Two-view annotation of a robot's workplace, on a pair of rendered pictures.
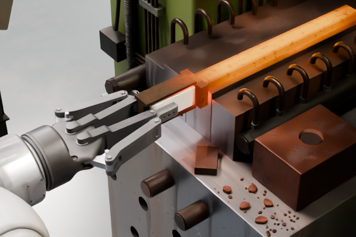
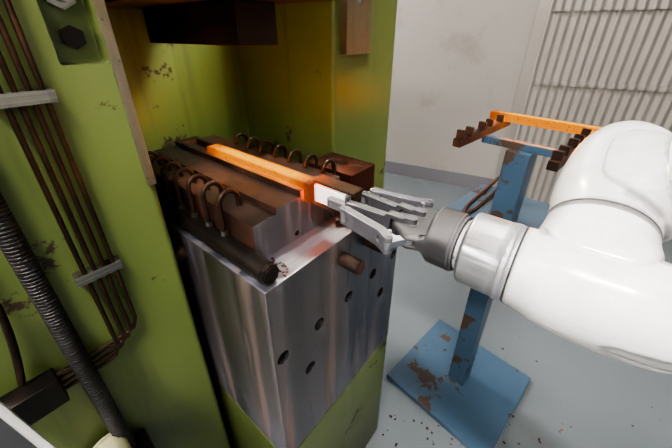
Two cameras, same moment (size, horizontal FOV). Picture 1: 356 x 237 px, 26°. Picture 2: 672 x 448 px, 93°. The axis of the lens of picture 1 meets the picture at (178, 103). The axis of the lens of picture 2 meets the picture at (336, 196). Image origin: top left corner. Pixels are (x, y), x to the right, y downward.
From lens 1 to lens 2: 1.08 m
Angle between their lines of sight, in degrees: 83
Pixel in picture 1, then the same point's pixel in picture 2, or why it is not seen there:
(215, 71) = (299, 176)
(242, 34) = (229, 182)
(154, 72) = (266, 231)
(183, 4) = (147, 223)
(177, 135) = (319, 237)
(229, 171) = not seen: hidden behind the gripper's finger
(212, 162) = not seen: hidden behind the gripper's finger
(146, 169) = (323, 285)
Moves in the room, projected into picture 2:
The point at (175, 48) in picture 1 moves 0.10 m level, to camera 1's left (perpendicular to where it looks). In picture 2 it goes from (241, 213) to (238, 252)
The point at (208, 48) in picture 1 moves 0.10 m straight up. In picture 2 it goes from (250, 192) to (242, 134)
